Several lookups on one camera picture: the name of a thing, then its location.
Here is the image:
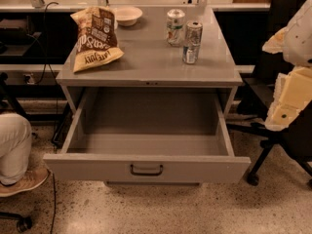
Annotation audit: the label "open grey top drawer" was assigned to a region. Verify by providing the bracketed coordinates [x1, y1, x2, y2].
[44, 88, 251, 184]

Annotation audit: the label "black office chair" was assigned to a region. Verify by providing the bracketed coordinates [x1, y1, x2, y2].
[227, 0, 312, 186]

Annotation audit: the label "white paper bowl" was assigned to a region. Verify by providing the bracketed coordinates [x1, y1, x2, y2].
[114, 6, 142, 26]

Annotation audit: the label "green white soda can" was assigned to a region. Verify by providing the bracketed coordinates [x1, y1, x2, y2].
[167, 9, 185, 46]

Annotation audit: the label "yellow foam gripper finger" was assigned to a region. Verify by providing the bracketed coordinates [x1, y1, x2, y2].
[264, 66, 312, 131]
[262, 27, 287, 54]

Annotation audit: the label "tan sneaker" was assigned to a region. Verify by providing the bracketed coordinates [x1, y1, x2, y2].
[0, 168, 49, 197]

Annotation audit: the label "grey metal cabinet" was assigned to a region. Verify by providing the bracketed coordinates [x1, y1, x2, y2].
[57, 6, 242, 112]

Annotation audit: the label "person leg beige trousers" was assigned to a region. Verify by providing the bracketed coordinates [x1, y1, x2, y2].
[0, 113, 32, 185]

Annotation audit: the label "black drawer handle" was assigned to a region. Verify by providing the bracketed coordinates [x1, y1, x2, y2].
[130, 165, 164, 176]

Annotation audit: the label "black cable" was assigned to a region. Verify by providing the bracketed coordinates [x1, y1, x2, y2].
[26, 1, 71, 234]

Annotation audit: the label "slim redbull can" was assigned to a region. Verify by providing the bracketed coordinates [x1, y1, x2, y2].
[182, 20, 203, 64]

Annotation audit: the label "yellow brown chip bag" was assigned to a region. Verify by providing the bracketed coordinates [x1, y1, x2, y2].
[71, 6, 124, 73]

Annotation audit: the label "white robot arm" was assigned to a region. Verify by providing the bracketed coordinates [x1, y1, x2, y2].
[262, 0, 312, 131]

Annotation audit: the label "black chair caster base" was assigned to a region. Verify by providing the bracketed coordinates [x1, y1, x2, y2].
[0, 212, 32, 233]

